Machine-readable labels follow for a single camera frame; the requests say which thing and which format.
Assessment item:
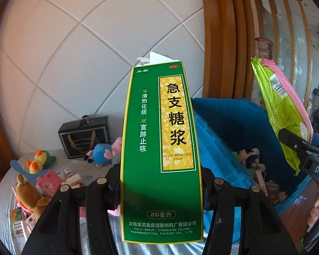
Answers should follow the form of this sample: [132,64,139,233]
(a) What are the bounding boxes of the black gift box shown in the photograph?
[58,115,111,159]

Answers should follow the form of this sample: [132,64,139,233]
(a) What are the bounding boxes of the small plush toy in bin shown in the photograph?
[233,148,266,172]

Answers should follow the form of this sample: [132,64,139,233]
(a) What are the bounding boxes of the blue pig plush toy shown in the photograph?
[84,137,122,168]

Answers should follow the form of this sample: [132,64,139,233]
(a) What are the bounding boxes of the striped silver tablecloth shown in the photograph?
[0,149,206,254]

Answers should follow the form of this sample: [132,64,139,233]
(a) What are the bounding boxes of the small medicine boxes pile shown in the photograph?
[10,207,37,241]

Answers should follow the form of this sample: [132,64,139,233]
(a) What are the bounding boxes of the green medicine syrup box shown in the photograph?
[120,60,203,245]

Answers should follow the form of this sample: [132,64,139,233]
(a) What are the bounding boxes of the yellow duck plush toy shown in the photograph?
[26,150,56,174]

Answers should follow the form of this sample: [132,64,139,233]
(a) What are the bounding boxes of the green pink snack bag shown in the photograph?
[251,57,315,176]

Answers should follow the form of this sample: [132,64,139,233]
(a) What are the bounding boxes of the blue plastic storage bin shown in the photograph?
[191,97,313,245]

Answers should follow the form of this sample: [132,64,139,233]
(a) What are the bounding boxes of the pink tissue pack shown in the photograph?
[36,170,61,197]

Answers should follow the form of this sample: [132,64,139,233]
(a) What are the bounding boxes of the wooden door frame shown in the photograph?
[202,0,255,99]

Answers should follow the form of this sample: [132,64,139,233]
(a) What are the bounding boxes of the blue plastic boomerang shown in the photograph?
[10,160,49,185]

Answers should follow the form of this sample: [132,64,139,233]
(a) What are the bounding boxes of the brown dog plush toy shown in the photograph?
[16,173,51,219]

